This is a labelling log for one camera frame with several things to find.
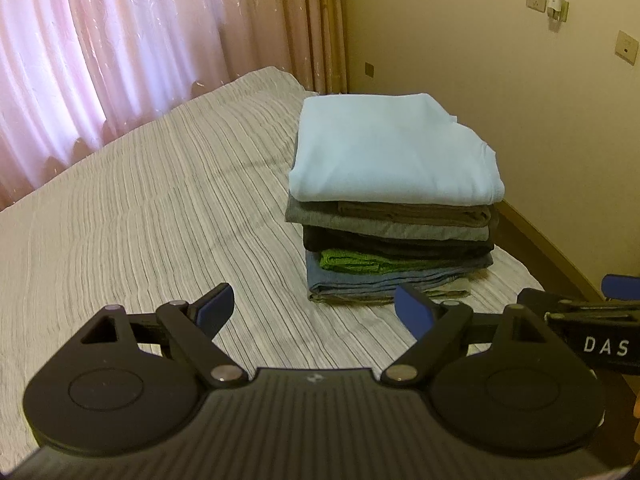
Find light blue sweatshirt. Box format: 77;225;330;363
289;92;506;207

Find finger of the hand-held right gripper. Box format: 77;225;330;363
517;288;640;318
601;274;640;302

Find pink sheer curtain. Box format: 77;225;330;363
0;0;281;211

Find bed with striped cover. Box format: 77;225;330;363
0;65;546;461

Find stack of folded clothes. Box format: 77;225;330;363
285;195;501;306

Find pink embroidered drape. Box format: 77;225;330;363
270;0;349;97

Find beige wall switch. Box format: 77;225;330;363
614;30;639;67

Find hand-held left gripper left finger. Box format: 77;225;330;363
80;281;249;390

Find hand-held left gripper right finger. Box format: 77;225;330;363
382;281;568;388

